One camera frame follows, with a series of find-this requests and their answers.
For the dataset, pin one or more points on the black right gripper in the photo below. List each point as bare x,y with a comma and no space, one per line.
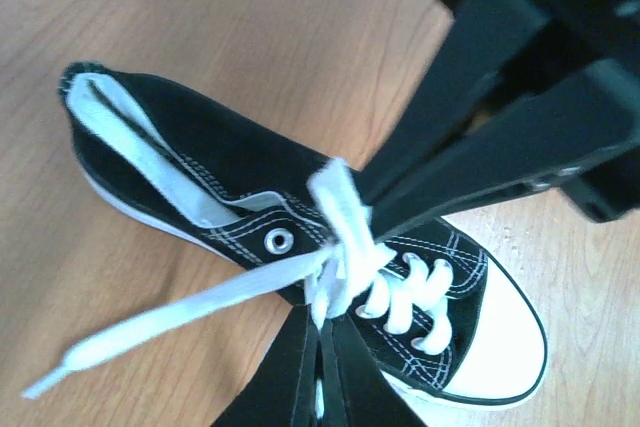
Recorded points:
587,119

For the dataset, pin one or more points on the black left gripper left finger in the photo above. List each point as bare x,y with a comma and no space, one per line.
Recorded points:
282,391

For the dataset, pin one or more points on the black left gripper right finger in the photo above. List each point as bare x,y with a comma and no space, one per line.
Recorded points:
355,391

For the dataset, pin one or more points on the black white canvas sneaker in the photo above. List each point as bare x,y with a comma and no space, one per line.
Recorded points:
178,161

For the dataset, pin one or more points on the white shoelace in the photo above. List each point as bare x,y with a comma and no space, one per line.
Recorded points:
333,276

